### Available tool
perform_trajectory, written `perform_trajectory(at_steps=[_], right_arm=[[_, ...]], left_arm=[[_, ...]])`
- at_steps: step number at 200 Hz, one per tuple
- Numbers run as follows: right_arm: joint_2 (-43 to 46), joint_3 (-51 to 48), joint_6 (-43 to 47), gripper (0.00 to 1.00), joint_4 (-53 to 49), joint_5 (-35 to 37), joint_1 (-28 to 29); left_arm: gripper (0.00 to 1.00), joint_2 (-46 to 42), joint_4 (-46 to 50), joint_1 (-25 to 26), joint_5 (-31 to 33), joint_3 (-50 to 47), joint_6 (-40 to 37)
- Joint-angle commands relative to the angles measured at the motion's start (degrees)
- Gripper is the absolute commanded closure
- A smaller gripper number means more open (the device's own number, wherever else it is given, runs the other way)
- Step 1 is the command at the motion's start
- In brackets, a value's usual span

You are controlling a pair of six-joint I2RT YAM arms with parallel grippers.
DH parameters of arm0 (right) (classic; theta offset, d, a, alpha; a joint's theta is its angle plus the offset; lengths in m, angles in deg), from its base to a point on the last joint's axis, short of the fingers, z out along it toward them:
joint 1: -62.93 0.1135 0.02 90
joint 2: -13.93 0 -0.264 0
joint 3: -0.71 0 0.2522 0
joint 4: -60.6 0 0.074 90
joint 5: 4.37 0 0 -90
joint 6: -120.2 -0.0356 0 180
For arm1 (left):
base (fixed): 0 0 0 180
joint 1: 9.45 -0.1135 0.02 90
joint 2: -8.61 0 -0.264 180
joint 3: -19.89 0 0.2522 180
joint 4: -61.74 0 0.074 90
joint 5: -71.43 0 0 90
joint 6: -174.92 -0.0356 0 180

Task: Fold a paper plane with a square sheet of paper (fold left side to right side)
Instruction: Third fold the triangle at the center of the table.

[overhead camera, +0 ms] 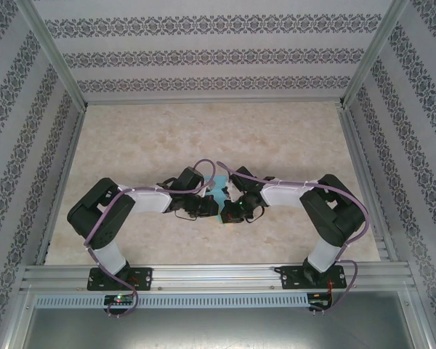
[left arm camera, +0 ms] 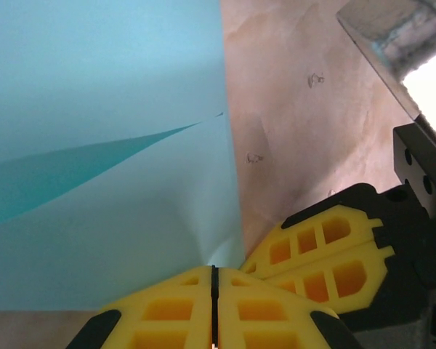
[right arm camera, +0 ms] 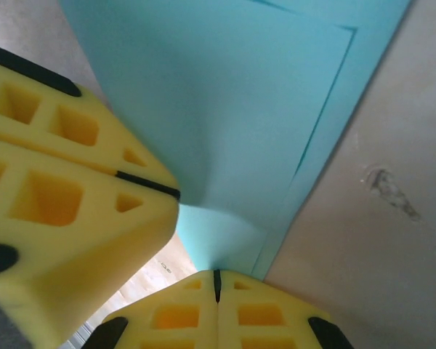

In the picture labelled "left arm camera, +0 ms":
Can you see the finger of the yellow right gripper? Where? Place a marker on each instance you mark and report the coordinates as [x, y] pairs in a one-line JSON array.
[[374, 265], [361, 232]]

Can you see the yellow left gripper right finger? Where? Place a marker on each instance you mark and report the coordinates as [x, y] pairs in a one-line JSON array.
[[261, 323]]

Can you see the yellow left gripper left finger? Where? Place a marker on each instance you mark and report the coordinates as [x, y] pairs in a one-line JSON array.
[[167, 320]]

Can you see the light blue paper sheet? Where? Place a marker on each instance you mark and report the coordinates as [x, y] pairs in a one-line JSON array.
[[94, 72]]

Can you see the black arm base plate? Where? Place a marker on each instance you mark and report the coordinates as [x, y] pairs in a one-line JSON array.
[[418, 163]]

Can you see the wide aluminium base rail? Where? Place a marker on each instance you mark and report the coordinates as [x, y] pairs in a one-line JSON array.
[[385, 36]]

